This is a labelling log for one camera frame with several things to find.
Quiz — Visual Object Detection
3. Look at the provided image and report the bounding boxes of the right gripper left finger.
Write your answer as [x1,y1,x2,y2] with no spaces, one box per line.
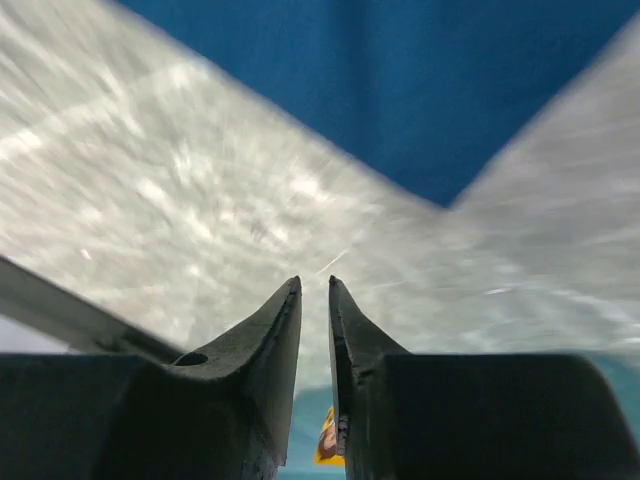
[1,278,302,479]

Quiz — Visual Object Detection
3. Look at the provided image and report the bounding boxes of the aluminium frame rail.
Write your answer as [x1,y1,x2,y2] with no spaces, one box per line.
[1,256,182,363]

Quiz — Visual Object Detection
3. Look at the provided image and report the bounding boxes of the blue t shirt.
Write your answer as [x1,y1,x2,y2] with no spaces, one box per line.
[127,0,639,207]

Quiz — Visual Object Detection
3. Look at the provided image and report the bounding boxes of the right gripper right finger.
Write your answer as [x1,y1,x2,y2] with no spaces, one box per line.
[328,278,639,479]

